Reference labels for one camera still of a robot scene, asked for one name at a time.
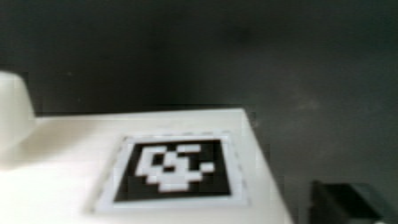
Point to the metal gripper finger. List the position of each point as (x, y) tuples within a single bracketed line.
[(346, 203)]

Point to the white drawer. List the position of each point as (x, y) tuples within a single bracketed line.
[(146, 168)]

